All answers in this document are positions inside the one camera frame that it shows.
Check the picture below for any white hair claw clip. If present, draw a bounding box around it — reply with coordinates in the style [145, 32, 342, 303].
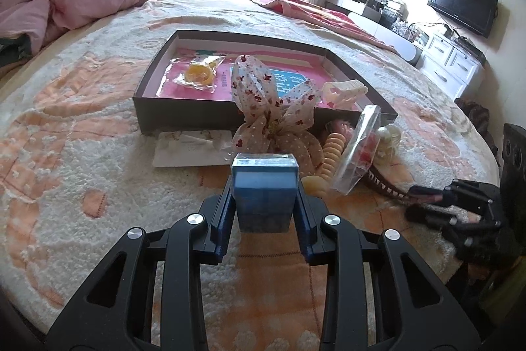
[322, 80, 369, 109]

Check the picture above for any black set-top box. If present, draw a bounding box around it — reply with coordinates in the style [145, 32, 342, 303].
[448, 34, 483, 60]

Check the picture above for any yellow hair clip in bag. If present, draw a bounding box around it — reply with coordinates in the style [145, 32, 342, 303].
[173, 54, 225, 92]

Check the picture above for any polka dot fabric bow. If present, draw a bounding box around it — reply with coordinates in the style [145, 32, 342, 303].
[230, 54, 325, 177]

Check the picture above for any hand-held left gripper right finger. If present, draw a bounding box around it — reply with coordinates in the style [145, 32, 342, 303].
[293, 177, 481, 351]

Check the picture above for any white earring card packet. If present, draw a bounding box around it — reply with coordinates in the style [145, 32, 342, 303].
[152, 130, 235, 167]

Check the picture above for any red patterned blanket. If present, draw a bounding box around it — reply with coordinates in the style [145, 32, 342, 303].
[234, 0, 400, 54]

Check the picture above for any clear plastic case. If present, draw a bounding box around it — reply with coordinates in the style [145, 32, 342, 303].
[332, 105, 381, 195]

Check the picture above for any white desk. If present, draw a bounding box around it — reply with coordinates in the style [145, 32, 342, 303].
[324, 0, 424, 66]

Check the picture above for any beige spiral hair clip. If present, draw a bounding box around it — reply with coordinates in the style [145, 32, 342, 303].
[302, 132, 348, 195]

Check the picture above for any white drawer cabinet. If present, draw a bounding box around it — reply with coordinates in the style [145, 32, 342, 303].
[415, 32, 486, 99]

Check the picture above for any brown cardboard box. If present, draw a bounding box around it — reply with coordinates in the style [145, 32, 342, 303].
[132, 29, 398, 136]

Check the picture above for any pearl hair clip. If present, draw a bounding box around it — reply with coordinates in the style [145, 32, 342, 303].
[376, 124, 402, 164]

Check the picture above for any brown cloth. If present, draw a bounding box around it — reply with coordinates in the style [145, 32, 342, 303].
[454, 98, 500, 166]

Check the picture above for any pink quilt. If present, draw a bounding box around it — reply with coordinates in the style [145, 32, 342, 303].
[0, 0, 177, 56]

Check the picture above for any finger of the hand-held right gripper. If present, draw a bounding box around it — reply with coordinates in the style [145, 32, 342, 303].
[411, 178, 500, 212]
[405, 205, 505, 259]

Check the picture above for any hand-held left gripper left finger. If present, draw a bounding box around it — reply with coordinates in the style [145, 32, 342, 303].
[45, 175, 238, 351]

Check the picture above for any small blue box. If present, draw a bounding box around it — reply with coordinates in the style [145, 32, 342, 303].
[230, 154, 299, 233]

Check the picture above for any black television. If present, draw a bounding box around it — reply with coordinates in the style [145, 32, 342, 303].
[427, 0, 499, 38]

